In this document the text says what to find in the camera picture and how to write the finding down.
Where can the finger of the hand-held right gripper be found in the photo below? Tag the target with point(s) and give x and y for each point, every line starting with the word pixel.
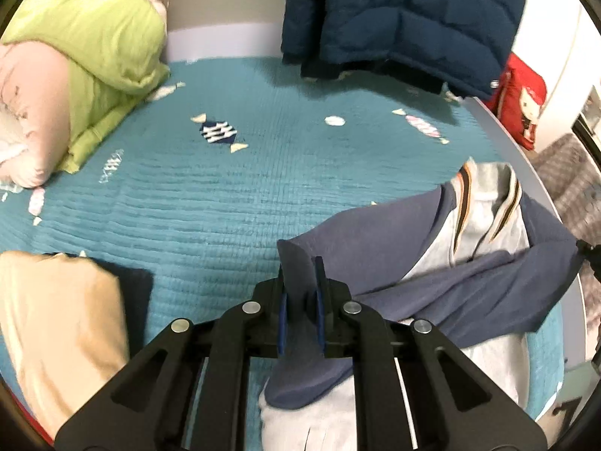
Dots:
pixel 590 254

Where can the pink printed pillow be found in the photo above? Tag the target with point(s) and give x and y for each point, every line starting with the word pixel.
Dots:
pixel 33 112

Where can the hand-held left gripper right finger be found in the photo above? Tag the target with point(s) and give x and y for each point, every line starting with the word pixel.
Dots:
pixel 320 319

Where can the beige folded clothes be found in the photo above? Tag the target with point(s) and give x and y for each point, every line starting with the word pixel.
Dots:
pixel 56 329

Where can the red cartoon cushion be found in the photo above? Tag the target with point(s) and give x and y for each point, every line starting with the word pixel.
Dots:
pixel 516 98

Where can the white pillow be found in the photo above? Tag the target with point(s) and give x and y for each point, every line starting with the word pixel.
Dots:
pixel 8 151

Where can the grey and navy zip jacket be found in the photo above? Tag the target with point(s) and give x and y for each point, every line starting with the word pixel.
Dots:
pixel 399 253

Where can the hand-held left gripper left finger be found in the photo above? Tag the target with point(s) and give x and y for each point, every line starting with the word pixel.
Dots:
pixel 283 324

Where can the navy puffer jacket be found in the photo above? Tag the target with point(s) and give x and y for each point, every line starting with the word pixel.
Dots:
pixel 399 19

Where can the green quilt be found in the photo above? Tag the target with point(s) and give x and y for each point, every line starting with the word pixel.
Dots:
pixel 94 33

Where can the teal candy-print bed sheet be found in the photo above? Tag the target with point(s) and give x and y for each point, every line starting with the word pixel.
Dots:
pixel 234 188

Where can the pale pink pillow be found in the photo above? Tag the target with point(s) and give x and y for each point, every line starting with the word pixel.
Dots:
pixel 159 11

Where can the pink checked cartoon cloth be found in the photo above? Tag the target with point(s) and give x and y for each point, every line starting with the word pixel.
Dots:
pixel 573 183

